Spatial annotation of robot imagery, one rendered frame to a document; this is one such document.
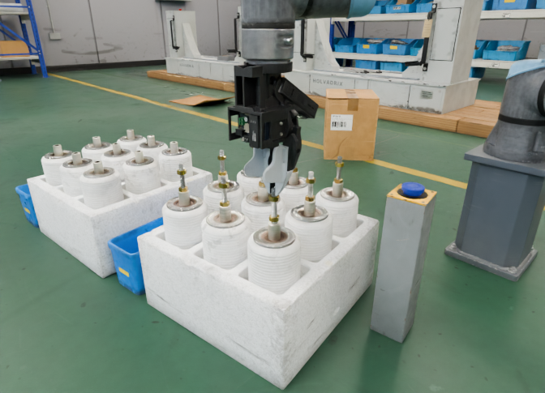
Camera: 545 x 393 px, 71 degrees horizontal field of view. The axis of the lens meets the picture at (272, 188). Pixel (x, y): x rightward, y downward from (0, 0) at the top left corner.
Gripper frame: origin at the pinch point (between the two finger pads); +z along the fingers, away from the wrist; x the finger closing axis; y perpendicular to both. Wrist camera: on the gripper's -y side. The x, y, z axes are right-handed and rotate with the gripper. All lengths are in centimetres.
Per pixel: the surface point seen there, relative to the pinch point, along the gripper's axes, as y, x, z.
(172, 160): -14, -53, 11
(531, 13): -475, -58, -41
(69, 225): 15, -61, 24
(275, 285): 4.0, 3.4, 16.6
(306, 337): 0.0, 7.8, 28.2
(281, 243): 1.7, 2.6, 9.5
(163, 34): -361, -593, -15
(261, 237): 2.3, -1.5, 9.6
